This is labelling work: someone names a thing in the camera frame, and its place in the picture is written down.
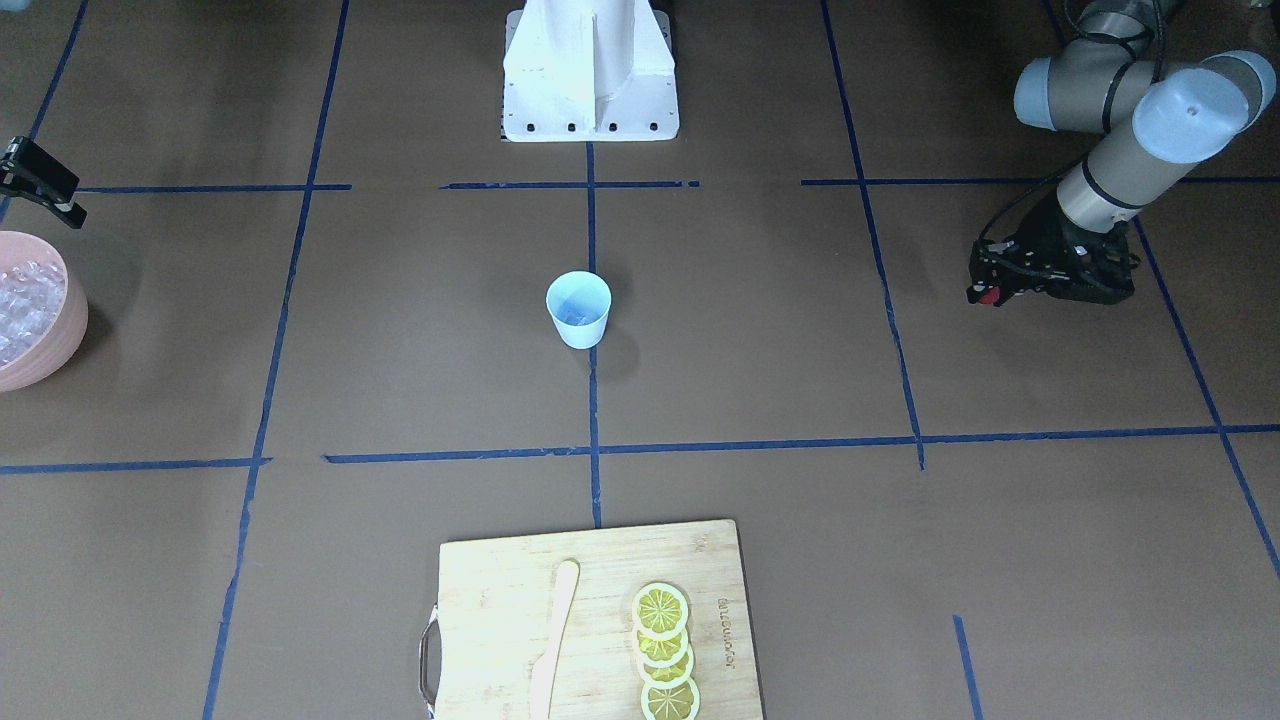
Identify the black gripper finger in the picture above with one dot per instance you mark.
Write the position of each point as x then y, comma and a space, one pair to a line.
31, 173
1012, 283
1002, 261

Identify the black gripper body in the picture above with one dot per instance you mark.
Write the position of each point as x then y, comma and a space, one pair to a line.
1052, 238

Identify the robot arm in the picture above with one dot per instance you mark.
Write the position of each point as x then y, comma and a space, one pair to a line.
1157, 120

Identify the clear ice cubes pile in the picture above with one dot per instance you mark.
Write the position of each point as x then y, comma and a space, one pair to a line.
31, 296

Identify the light blue paper cup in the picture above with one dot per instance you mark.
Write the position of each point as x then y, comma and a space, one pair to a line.
579, 304

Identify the pink bowl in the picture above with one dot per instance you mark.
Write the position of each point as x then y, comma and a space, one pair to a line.
66, 333

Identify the lemon slice nearest board centre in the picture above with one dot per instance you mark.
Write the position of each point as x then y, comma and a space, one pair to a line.
660, 611

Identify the lemon slice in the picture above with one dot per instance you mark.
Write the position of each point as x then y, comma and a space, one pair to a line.
661, 653
669, 676

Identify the lemon slice nearest board edge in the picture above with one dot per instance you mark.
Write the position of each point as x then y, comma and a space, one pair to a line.
678, 702

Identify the bamboo cutting board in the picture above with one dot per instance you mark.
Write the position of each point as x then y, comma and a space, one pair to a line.
493, 611

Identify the yellow plastic knife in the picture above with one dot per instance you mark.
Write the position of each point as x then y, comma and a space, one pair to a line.
543, 671

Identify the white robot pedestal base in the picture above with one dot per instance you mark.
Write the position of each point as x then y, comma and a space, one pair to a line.
590, 71

